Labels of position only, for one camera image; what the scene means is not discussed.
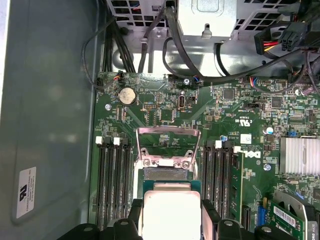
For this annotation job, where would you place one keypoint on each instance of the white certification sticker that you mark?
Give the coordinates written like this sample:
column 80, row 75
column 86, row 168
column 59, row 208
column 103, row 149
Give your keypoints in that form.
column 26, row 192

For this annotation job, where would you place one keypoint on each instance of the black open PC case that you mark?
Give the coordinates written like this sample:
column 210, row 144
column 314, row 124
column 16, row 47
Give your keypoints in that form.
column 50, row 100

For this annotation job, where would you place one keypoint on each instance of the green RAM stick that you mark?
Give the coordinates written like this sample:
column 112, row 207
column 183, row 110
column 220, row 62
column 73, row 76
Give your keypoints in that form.
column 237, row 185

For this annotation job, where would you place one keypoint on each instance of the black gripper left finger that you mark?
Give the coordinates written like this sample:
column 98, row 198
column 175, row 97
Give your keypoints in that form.
column 136, row 225

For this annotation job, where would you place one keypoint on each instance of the metal socket cover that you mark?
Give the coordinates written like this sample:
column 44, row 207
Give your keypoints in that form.
column 170, row 130

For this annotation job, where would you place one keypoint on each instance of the black graphics card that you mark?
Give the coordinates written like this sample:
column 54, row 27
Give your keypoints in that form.
column 287, row 217

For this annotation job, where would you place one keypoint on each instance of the green motherboard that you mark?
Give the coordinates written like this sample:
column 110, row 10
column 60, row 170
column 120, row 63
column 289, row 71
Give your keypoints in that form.
column 225, row 120

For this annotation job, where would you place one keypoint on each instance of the round silver coin battery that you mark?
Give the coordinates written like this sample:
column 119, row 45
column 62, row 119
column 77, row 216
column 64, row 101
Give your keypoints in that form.
column 127, row 96

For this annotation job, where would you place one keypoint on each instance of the black expansion slot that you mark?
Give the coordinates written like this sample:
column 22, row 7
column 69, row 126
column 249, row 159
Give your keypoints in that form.
column 246, row 218

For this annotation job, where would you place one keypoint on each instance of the silver green CPU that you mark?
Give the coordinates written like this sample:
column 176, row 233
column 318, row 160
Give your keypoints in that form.
column 171, row 215

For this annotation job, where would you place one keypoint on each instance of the silver finned heatsink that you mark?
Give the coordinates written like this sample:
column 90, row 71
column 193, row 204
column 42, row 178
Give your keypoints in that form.
column 300, row 155

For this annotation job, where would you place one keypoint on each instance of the metal drive cage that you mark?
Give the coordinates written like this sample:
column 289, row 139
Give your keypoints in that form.
column 207, row 15

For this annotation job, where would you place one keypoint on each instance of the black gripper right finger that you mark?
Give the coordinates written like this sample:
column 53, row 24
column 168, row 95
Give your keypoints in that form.
column 208, row 225

